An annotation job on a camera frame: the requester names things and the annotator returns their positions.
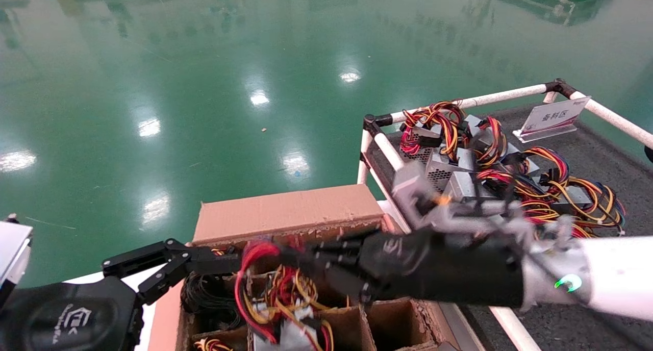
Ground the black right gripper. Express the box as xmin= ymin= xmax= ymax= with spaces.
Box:
xmin=285 ymin=228 xmax=527 ymax=309

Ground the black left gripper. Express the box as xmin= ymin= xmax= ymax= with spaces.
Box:
xmin=0 ymin=238 xmax=243 ymax=351

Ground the power supply with red cables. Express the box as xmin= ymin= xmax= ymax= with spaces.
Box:
xmin=234 ymin=240 xmax=338 ymax=351

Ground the cardboard box with dividers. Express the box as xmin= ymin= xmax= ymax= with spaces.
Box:
xmin=148 ymin=184 xmax=460 ymax=351

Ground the mesh-sided power supply unit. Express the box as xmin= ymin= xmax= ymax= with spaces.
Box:
xmin=425 ymin=148 xmax=478 ymax=192
xmin=399 ymin=102 xmax=466 ymax=164

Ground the clear acrylic label sign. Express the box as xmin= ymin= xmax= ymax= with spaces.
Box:
xmin=513 ymin=96 xmax=592 ymax=143

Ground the black cable bundle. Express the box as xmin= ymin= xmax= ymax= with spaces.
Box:
xmin=181 ymin=272 xmax=245 ymax=332

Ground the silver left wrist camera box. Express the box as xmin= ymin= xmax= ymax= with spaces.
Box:
xmin=0 ymin=221 xmax=34 ymax=291

